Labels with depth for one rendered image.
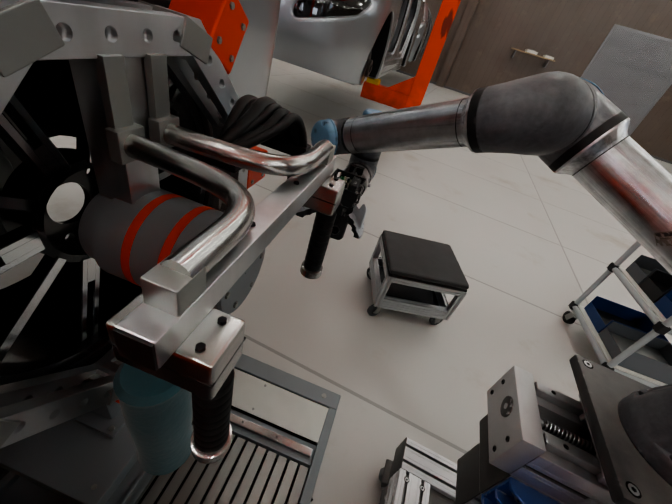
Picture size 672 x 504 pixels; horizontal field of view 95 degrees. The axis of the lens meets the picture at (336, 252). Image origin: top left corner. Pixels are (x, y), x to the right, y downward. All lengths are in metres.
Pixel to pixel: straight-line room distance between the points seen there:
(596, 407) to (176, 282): 0.58
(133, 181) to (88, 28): 0.16
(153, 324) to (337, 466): 1.08
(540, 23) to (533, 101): 14.36
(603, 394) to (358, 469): 0.84
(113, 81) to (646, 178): 0.68
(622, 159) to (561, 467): 0.45
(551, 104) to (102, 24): 0.51
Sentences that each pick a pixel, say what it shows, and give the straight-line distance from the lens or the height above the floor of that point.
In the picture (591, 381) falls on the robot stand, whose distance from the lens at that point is 0.66.
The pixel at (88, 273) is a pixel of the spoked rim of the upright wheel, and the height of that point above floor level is 0.75.
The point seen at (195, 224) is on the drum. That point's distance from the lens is 0.43.
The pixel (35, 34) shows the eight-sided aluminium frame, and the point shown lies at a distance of 0.36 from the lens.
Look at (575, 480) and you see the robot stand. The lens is 0.63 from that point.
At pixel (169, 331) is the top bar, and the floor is 0.98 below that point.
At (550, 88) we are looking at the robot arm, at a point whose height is 1.16.
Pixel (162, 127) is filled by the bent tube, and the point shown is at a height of 1.01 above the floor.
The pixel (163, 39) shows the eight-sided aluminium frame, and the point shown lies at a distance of 0.46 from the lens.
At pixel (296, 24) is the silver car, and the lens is 2.79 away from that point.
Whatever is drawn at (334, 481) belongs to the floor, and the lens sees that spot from 1.25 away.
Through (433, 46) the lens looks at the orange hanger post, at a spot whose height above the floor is 1.17.
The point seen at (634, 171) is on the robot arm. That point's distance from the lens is 0.64.
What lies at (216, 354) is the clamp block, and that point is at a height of 0.95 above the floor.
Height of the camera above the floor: 1.16
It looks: 36 degrees down
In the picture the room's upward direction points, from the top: 18 degrees clockwise
